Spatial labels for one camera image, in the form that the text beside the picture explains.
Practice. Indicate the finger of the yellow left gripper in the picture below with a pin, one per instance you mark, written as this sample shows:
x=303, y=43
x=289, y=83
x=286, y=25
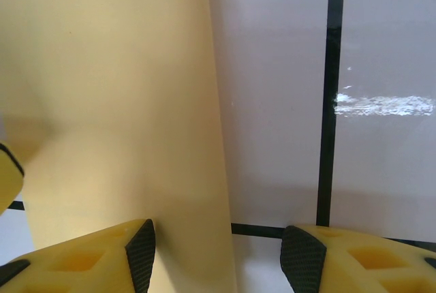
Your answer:
x=7, y=177

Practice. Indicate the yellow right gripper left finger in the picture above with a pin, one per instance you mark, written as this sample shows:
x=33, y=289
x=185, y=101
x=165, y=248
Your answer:
x=85, y=262

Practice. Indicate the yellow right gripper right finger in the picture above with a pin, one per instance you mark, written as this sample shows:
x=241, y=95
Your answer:
x=357, y=265

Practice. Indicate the yellow paper sheet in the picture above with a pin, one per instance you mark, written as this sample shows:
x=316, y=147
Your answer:
x=119, y=102

